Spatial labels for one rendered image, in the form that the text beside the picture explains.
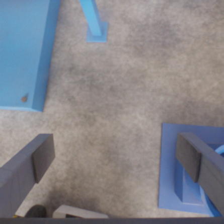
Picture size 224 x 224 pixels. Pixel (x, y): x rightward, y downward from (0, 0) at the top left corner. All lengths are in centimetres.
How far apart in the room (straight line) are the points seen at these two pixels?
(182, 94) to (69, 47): 76
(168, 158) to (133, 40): 72
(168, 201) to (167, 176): 12
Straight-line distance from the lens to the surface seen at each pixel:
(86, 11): 99
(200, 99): 102
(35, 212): 100
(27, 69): 107
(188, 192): 84
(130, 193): 97
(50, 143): 16
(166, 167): 95
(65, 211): 94
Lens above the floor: 93
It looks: 78 degrees down
